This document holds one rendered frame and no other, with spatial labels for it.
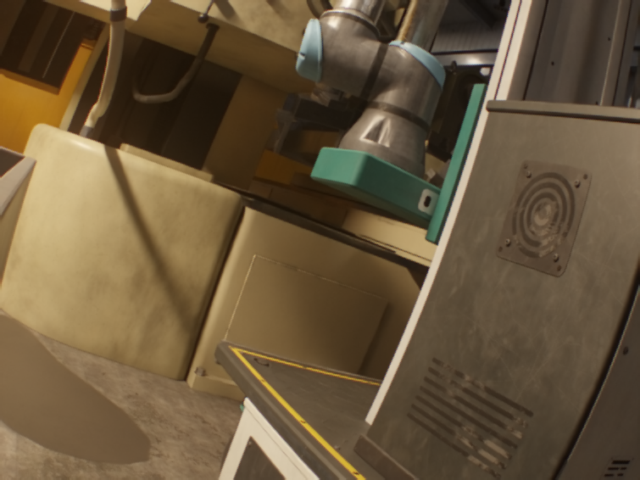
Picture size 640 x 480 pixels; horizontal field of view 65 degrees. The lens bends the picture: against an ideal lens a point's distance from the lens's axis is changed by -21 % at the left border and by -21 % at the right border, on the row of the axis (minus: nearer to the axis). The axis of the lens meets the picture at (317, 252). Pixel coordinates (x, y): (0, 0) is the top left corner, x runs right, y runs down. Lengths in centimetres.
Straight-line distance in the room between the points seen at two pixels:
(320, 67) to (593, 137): 53
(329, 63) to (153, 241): 91
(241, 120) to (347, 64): 144
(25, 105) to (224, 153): 204
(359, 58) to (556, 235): 51
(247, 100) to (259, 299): 89
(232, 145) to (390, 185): 151
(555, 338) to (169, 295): 136
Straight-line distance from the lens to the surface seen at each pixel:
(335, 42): 103
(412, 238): 203
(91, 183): 172
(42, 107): 407
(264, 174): 437
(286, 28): 181
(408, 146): 100
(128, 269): 176
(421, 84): 103
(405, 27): 127
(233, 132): 243
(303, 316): 196
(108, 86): 143
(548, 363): 62
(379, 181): 96
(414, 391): 77
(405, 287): 212
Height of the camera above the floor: 59
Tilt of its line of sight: 2 degrees down
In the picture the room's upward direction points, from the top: 21 degrees clockwise
